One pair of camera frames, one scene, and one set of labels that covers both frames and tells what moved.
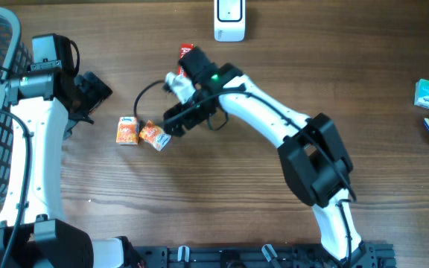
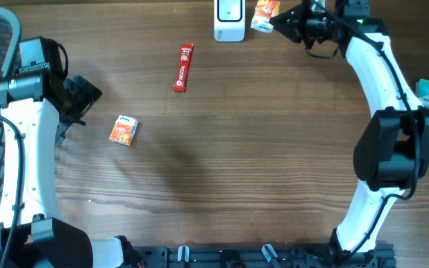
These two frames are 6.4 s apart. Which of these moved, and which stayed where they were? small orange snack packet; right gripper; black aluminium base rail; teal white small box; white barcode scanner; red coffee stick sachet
Moved: small orange snack packet; right gripper
Stayed: black aluminium base rail; white barcode scanner; red coffee stick sachet; teal white small box
